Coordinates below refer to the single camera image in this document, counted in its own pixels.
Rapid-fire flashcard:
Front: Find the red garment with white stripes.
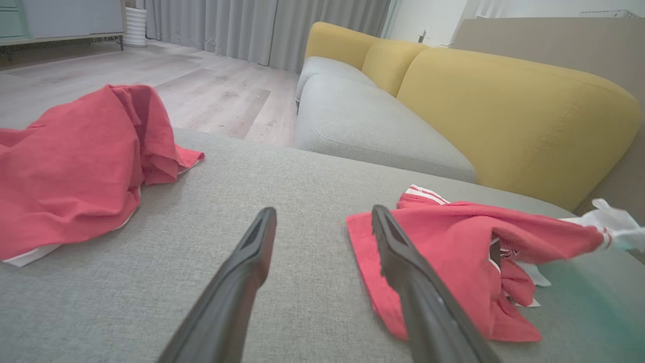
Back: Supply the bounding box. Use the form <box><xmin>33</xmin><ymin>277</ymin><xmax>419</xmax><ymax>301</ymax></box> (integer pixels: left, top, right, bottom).
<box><xmin>346</xmin><ymin>184</ymin><xmax>645</xmax><ymax>343</ymax></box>

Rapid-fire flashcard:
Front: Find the white ribbed plant pot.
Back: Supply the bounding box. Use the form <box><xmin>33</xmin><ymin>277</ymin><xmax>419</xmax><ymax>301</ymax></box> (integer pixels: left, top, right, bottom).
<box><xmin>123</xmin><ymin>7</ymin><xmax>148</xmax><ymax>47</ymax></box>

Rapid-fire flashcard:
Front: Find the low TV cabinet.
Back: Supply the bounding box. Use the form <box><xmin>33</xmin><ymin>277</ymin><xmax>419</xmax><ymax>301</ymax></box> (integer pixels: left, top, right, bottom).
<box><xmin>0</xmin><ymin>0</ymin><xmax>126</xmax><ymax>51</ymax></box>

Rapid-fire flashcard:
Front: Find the grey pleated curtain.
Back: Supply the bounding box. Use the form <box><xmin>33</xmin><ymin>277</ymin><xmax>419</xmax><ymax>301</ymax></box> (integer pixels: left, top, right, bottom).
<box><xmin>136</xmin><ymin>0</ymin><xmax>393</xmax><ymax>74</ymax></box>

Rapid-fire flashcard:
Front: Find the yellow sofa back cushion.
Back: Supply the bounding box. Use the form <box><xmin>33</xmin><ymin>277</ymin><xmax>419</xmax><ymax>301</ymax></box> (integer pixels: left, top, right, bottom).
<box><xmin>361</xmin><ymin>39</ymin><xmax>430</xmax><ymax>97</ymax></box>
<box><xmin>397</xmin><ymin>48</ymin><xmax>641</xmax><ymax>211</ymax></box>
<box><xmin>305</xmin><ymin>22</ymin><xmax>381</xmax><ymax>71</ymax></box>

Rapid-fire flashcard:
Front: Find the red garment with number print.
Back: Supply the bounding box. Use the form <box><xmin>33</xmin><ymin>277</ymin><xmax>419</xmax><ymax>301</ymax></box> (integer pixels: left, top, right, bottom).
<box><xmin>0</xmin><ymin>84</ymin><xmax>206</xmax><ymax>268</ymax></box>

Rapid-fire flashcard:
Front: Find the grey and yellow sofa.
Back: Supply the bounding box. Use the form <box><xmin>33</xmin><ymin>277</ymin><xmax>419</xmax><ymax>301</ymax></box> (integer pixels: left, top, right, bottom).
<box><xmin>0</xmin><ymin>126</ymin><xmax>645</xmax><ymax>363</ymax></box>

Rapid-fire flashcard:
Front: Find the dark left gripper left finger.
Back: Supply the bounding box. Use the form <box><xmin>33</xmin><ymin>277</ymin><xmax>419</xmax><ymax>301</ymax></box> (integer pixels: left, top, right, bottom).
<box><xmin>157</xmin><ymin>207</ymin><xmax>278</xmax><ymax>363</ymax></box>

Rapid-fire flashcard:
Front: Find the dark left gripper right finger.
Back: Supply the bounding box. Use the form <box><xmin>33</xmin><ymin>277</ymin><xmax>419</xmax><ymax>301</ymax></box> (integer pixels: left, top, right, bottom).
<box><xmin>371</xmin><ymin>205</ymin><xmax>502</xmax><ymax>363</ymax></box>

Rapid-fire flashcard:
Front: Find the grey sofa seat cushion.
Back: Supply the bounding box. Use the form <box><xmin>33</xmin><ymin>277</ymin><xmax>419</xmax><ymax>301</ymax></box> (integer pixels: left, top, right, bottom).
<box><xmin>296</xmin><ymin>56</ymin><xmax>377</xmax><ymax>101</ymax></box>
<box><xmin>294</xmin><ymin>75</ymin><xmax>478</xmax><ymax>184</ymax></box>

